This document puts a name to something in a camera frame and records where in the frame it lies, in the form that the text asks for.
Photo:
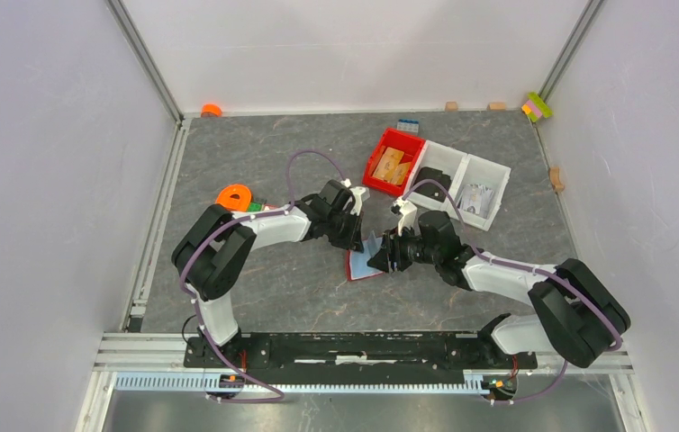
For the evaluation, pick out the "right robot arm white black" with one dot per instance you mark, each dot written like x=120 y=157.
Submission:
x=573 y=314

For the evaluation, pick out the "red plastic bin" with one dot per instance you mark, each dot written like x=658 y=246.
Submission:
x=411 y=145

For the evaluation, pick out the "red leather card holder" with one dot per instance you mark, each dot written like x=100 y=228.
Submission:
x=357 y=267

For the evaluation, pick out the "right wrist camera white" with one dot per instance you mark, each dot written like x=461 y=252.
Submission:
x=406 y=212

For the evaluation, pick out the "blue white small block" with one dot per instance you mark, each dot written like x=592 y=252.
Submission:
x=408 y=126

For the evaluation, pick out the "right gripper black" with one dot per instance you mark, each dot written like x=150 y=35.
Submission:
x=391 y=253

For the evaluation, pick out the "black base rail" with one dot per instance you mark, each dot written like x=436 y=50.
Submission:
x=449 y=349

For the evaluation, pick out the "white divided plastic bin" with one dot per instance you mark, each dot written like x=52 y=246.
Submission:
x=465 y=169

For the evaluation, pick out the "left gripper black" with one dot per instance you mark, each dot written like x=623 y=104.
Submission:
x=353 y=241

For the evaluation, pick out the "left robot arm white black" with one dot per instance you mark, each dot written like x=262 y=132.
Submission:
x=210 y=257

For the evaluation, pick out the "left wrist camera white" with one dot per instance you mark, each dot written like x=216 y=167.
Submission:
x=359 y=195

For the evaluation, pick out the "wooden piece right edge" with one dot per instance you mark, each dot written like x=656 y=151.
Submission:
x=555 y=178

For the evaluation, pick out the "silver cards in white bin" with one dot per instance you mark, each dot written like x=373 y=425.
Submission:
x=476 y=199

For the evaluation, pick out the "colourful toy brick stack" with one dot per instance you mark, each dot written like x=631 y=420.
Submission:
x=535 y=108

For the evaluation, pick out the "small orange cap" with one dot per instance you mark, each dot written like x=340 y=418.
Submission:
x=210 y=110

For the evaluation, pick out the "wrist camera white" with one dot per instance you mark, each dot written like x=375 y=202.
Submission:
x=406 y=212
x=359 y=195

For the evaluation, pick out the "black cards in white bin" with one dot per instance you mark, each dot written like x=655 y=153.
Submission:
x=429 y=182

